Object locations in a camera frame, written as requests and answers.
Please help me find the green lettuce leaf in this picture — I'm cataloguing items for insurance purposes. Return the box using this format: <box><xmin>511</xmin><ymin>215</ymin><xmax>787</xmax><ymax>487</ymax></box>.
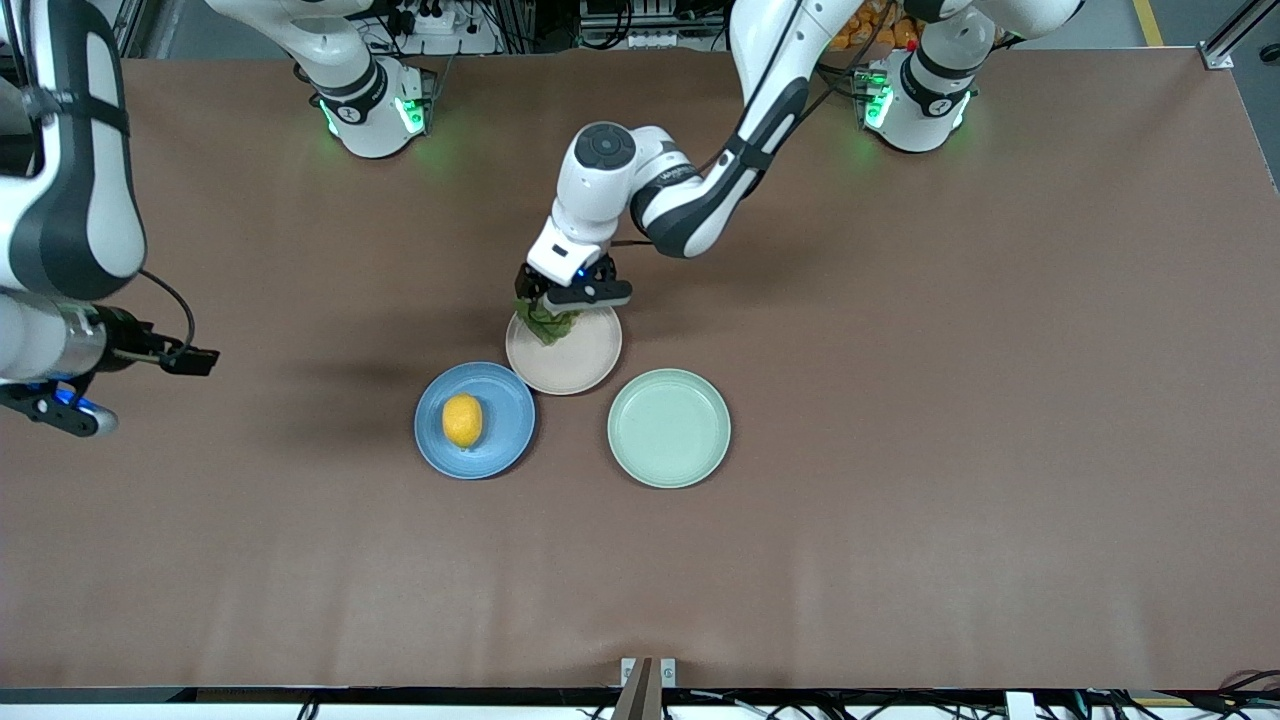
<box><xmin>515</xmin><ymin>296</ymin><xmax>587</xmax><ymax>348</ymax></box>

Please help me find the yellow lemon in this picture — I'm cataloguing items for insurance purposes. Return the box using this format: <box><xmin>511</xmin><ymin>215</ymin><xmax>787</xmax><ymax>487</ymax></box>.
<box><xmin>442</xmin><ymin>393</ymin><xmax>485</xmax><ymax>451</ymax></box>

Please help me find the beige round plate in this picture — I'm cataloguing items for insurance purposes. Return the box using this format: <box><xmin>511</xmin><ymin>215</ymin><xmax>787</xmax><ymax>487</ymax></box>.
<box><xmin>505</xmin><ymin>296</ymin><xmax>624</xmax><ymax>396</ymax></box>

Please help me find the blue round plate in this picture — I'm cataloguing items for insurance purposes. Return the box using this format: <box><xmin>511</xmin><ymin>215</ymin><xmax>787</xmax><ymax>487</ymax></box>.
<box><xmin>414</xmin><ymin>361</ymin><xmax>537</xmax><ymax>481</ymax></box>

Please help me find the light green round plate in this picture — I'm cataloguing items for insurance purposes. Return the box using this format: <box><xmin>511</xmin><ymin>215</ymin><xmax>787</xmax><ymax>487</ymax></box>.
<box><xmin>607</xmin><ymin>368</ymin><xmax>732</xmax><ymax>490</ymax></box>

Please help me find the white power strip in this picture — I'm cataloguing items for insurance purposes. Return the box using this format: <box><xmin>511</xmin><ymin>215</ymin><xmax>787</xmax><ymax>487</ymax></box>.
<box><xmin>398</xmin><ymin>0</ymin><xmax>501</xmax><ymax>57</ymax></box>

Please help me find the pile of orange fruit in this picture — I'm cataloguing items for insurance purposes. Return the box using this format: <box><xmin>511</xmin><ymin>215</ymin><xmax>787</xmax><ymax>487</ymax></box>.
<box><xmin>835</xmin><ymin>0</ymin><xmax>926</xmax><ymax>53</ymax></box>

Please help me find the thin brown upright bar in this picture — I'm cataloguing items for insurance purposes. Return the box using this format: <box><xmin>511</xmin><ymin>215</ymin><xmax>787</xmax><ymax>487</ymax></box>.
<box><xmin>612</xmin><ymin>657</ymin><xmax>654</xmax><ymax>720</ymax></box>

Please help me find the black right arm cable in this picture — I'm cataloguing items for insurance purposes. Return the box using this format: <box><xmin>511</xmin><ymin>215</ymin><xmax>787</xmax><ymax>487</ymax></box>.
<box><xmin>135</xmin><ymin>268</ymin><xmax>199</xmax><ymax>357</ymax></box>

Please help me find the small metal table bracket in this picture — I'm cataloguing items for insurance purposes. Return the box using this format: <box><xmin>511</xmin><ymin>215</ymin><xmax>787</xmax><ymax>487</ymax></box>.
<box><xmin>620</xmin><ymin>657</ymin><xmax>678</xmax><ymax>691</ymax></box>

